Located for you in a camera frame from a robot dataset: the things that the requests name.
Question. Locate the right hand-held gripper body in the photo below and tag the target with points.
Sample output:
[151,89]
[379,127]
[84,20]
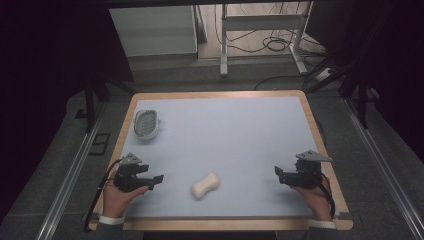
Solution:
[306,175]

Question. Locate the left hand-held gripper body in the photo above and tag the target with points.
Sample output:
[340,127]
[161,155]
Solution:
[128,180]

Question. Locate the person's left hand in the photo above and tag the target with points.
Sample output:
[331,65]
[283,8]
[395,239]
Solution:
[116,201]

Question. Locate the person's right hand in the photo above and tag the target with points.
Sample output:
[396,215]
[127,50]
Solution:
[320,203]

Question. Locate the white bar of soap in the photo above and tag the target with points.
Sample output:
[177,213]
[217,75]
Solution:
[205,186]

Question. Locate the white table mat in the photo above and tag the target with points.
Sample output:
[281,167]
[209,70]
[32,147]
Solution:
[233,140]

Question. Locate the black tripod stand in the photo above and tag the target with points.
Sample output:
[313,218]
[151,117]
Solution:
[361,96]
[90,100]

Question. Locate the white power strip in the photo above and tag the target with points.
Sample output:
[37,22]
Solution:
[326,74]

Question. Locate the white panel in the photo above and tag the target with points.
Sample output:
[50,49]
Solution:
[153,30]

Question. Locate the white metal stand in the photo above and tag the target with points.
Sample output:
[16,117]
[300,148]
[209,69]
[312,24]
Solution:
[263,22]

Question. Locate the black rectangular floor frame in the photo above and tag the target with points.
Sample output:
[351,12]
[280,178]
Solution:
[99,144]

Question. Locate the aluminium rail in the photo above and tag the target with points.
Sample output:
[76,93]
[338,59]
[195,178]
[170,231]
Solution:
[70,173]
[383,166]

